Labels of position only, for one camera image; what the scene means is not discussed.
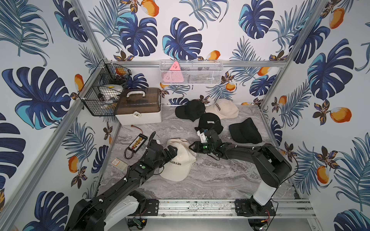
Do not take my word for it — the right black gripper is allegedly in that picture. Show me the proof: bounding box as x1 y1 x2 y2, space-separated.
187 141 214 153

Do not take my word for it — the beige cap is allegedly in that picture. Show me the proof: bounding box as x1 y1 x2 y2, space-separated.
205 99 239 119
166 139 190 149
160 145 196 182

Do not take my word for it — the black cap with label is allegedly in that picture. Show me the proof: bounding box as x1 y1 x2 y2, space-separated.
195 113 224 134

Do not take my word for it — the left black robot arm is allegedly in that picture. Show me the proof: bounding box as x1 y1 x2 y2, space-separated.
65 132 178 231

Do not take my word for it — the black charging board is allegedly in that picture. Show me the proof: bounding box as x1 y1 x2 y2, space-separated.
129 134 148 153

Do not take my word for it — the small beige battery pack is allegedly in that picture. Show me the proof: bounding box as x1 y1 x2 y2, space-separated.
111 158 128 172

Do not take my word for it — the white box brown lid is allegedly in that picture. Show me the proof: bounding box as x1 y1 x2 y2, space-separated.
115 88 162 125

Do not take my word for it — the pink triangle card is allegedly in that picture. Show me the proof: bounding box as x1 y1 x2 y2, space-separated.
162 61 184 84

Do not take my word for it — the white bowl in basket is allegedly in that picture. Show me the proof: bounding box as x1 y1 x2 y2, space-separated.
98 84 123 101

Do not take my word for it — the clear wall shelf tray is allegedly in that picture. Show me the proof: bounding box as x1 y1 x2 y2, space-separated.
159 60 224 85

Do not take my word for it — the black wire basket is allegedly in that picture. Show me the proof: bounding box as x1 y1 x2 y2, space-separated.
78 60 132 117

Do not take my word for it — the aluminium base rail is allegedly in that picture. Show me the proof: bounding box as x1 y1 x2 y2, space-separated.
79 198 316 219

